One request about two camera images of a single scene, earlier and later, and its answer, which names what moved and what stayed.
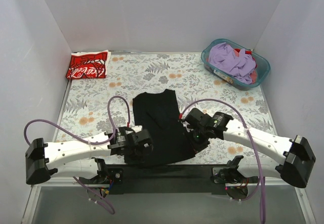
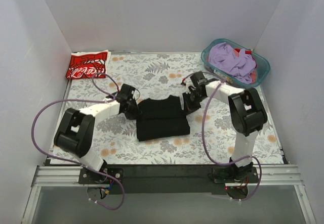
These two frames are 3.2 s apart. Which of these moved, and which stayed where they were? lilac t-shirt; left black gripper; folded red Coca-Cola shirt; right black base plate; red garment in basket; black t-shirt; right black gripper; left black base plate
Moved: black t-shirt; right black gripper; left black gripper
Stayed: lilac t-shirt; folded red Coca-Cola shirt; red garment in basket; right black base plate; left black base plate
